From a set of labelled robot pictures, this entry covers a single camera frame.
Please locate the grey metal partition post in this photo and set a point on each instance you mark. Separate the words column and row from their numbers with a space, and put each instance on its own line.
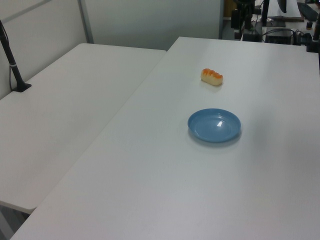
column 221, row 18
column 85, row 21

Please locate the blue plastic plate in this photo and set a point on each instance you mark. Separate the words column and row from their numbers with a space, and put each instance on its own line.
column 214, row 125

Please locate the black clamp device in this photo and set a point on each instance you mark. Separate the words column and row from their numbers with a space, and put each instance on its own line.
column 313, row 46

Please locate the black monitor stand post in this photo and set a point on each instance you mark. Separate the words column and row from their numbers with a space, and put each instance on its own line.
column 265, row 12

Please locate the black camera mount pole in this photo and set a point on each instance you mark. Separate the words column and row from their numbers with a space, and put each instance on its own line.
column 11, row 63

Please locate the black electronics box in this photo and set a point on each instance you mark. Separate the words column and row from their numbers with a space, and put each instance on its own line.
column 278, row 36

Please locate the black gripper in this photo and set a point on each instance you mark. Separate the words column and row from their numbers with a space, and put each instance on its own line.
column 244, row 3

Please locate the orange glazed bread roll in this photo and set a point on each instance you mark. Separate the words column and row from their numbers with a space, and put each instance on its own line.
column 212, row 77

